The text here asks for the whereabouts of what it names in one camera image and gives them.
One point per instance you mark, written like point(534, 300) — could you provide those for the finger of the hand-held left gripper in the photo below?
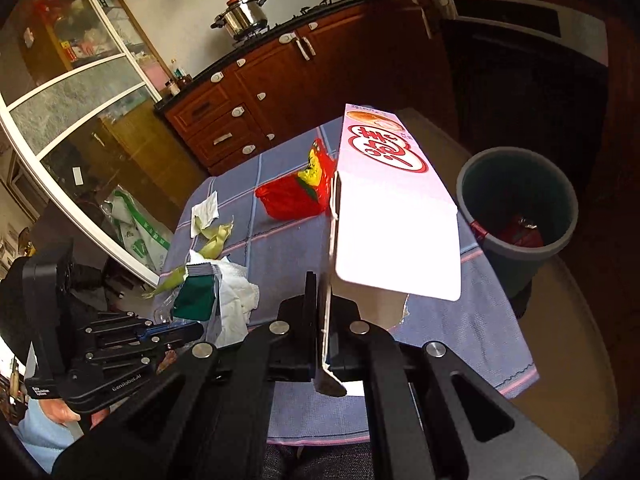
point(130, 357)
point(170, 331)

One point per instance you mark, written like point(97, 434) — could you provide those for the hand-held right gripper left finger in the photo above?
point(311, 290)

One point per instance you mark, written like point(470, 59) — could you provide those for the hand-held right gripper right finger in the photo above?
point(360, 340)

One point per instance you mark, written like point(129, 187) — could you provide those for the dark green packet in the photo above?
point(195, 297)

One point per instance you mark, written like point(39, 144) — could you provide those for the white paper towel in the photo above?
point(235, 295)

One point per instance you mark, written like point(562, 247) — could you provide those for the red snack bag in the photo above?
point(290, 200)

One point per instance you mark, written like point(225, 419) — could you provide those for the pink printed carton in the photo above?
point(390, 220)

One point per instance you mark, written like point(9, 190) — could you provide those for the white paper napkin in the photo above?
point(205, 212)

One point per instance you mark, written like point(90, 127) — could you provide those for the grey bin with teal inside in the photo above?
point(515, 270)

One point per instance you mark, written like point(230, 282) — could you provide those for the person's left hand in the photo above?
point(62, 412)

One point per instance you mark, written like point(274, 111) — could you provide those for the clear plastic wrap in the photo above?
point(162, 312)

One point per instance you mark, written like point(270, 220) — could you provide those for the blue-grey plaid tablecloth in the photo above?
point(280, 260)

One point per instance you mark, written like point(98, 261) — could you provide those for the white and green plastic bag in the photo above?
point(132, 235)

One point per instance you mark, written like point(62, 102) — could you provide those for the person's blue clothing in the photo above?
point(35, 440)

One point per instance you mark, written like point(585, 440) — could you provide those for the red wrapper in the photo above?
point(520, 234)

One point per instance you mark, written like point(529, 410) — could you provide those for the wooden kitchen base cabinets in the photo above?
point(310, 90)

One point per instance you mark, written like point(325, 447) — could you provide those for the white-framed glass sliding door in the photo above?
point(75, 95)

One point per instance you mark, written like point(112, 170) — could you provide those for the black kitchen countertop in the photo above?
point(220, 62)

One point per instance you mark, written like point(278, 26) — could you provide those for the small condiment bottle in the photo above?
point(175, 75)

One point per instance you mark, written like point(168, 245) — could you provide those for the steel cooking pot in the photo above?
point(244, 17)

